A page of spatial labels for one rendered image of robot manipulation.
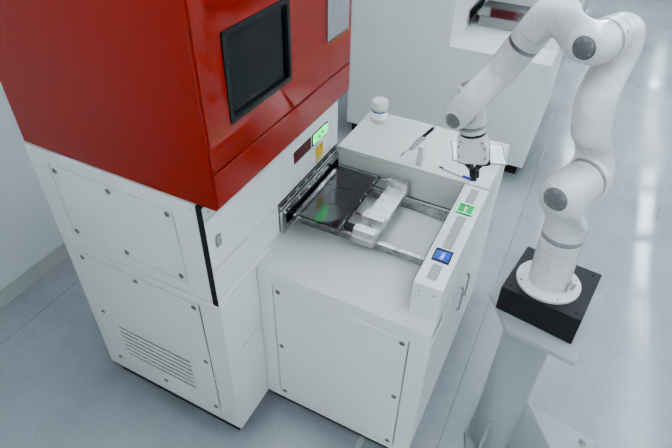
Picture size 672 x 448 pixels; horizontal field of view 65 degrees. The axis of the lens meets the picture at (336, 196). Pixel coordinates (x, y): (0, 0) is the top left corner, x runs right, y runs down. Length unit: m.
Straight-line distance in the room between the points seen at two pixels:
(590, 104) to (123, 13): 1.10
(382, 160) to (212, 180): 0.90
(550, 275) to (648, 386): 1.31
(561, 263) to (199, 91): 1.09
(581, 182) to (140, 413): 1.96
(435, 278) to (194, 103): 0.86
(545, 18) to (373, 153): 0.93
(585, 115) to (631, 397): 1.67
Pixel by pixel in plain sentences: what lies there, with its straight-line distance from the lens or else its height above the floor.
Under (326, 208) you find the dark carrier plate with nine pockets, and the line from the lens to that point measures 1.94.
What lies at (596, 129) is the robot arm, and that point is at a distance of 1.46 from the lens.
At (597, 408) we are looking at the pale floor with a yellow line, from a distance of 2.73.
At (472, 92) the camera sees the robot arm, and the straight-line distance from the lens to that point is 1.56.
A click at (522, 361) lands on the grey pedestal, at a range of 1.96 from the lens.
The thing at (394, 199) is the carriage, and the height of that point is 0.88.
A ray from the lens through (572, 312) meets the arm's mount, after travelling 1.72.
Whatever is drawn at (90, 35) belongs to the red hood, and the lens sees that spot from 1.43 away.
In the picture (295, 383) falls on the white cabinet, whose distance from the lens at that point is 2.26.
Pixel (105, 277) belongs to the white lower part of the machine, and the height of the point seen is 0.70.
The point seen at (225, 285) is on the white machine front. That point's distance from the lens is 1.72.
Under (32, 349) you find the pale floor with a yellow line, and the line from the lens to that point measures 2.96.
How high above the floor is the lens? 2.13
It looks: 38 degrees down
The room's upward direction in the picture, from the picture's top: 1 degrees clockwise
